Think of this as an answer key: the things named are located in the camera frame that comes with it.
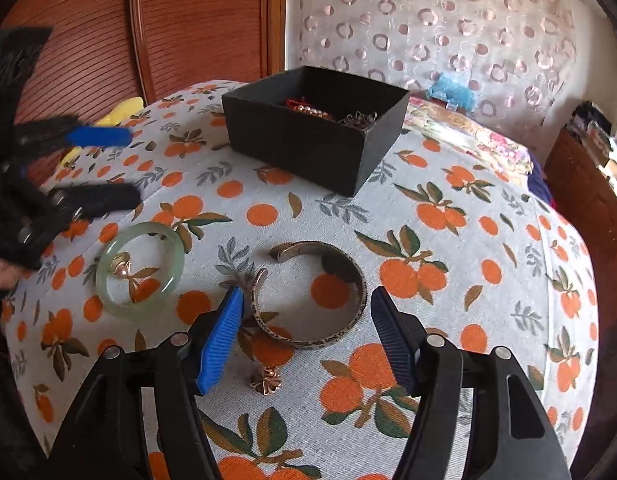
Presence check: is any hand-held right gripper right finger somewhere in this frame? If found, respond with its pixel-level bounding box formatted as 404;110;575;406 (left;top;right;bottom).
370;287;572;480

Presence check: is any person's left hand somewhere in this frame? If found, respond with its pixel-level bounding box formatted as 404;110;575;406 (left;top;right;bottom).
0;255;23;306

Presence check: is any blue bubble wrap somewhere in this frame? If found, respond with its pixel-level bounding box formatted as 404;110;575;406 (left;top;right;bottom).
427;74;483;112

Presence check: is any wooden slatted wardrobe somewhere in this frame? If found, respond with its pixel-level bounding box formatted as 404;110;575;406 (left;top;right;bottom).
3;0;289;181

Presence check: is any pearl bead necklace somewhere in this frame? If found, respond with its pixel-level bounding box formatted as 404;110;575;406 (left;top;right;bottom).
293;102;337;121

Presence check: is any sheer circle pattern curtain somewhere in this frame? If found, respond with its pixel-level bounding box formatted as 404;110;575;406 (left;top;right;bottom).
286;0;579;131

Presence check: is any black cardboard box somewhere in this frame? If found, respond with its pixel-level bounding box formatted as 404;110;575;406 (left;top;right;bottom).
222;65;410;198

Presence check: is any gold flower earring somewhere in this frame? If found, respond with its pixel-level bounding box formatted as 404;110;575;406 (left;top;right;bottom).
249;366;282;397

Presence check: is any pale green jade bangle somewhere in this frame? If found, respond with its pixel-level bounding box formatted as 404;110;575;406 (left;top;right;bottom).
95;221;186;319

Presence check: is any wooden low cabinet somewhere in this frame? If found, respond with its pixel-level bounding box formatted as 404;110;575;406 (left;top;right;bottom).
543;127;617;281

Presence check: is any engraved metal cuff bracelet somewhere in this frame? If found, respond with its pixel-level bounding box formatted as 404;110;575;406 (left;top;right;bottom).
252;241;368;349

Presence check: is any floral quilt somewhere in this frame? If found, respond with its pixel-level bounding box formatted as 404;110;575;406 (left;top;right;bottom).
401;95;539;181

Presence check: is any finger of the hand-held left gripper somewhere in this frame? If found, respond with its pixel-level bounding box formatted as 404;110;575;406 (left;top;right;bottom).
51;183;142;221
13;115;133;153

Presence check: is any dark blue bed sheet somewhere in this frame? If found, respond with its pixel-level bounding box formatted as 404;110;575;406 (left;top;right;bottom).
526;152;557;208

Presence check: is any yellow plush toy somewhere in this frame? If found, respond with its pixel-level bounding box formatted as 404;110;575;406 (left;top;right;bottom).
61;96;145;167

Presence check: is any orange fruit print tablecloth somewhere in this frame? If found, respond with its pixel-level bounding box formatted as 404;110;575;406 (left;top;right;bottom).
1;79;599;480

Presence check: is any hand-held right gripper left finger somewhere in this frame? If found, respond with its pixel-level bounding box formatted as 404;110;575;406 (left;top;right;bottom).
46;286;245;480

